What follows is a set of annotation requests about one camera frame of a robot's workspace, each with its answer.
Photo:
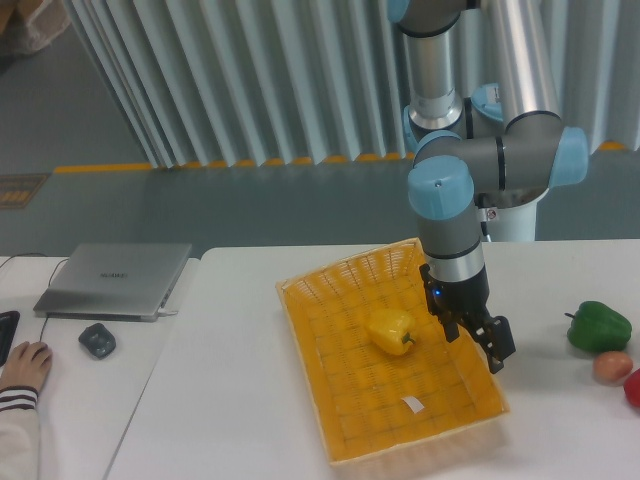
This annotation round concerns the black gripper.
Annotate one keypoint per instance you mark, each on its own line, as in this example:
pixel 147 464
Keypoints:
pixel 464 303

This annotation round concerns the red bell pepper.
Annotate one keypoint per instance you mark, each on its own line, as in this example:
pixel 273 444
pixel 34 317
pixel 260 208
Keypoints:
pixel 631 388

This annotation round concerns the striped sleeve forearm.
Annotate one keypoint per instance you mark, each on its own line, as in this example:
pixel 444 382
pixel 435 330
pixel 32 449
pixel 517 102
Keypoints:
pixel 20 433

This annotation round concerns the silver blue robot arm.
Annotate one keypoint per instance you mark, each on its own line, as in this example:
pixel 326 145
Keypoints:
pixel 454 170

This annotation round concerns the yellow woven basket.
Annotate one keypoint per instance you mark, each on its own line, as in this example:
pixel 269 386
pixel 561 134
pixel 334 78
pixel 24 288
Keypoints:
pixel 357 388

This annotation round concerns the person's hand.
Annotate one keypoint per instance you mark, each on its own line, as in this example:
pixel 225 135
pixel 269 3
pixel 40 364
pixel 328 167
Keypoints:
pixel 28 366

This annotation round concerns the yellow bell pepper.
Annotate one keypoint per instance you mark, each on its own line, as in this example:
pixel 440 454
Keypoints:
pixel 392 330

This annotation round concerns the white paper label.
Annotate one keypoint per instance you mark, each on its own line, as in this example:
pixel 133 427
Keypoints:
pixel 413 403

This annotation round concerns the green bell pepper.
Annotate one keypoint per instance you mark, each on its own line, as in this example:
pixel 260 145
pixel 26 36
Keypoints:
pixel 597 328

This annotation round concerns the orange peach fruit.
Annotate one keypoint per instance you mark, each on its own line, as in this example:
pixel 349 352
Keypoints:
pixel 612 366

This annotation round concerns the silver closed laptop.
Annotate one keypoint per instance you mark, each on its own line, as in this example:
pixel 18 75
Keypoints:
pixel 115 281

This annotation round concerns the grey corrugated partition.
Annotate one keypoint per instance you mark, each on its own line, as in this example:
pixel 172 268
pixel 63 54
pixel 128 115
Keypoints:
pixel 232 81

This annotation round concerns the grey small device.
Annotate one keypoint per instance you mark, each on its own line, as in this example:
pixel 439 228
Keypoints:
pixel 98 341

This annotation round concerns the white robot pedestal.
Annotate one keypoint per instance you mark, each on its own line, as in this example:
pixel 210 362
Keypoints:
pixel 509 215

